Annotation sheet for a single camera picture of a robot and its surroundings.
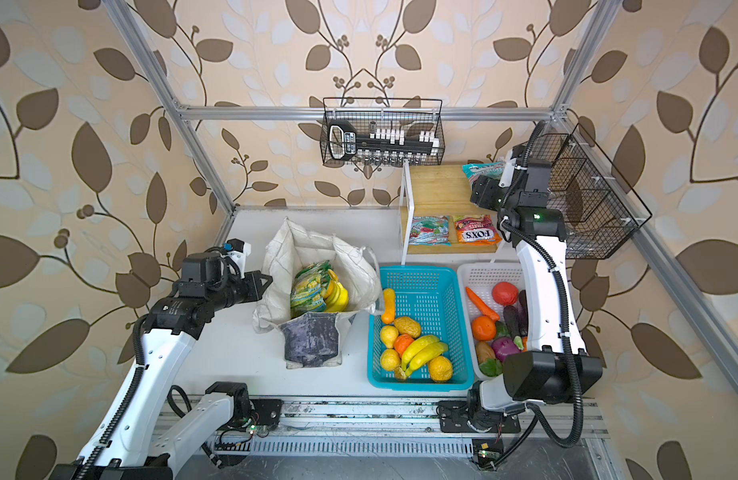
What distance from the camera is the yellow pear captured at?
845 mm

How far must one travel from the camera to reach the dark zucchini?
81 centimetres

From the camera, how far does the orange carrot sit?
885 millimetres

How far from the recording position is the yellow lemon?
803 mm

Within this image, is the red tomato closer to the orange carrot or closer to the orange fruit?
the orange carrot

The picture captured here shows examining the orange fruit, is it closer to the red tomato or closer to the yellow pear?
the yellow pear

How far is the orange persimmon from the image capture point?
807 millimetres
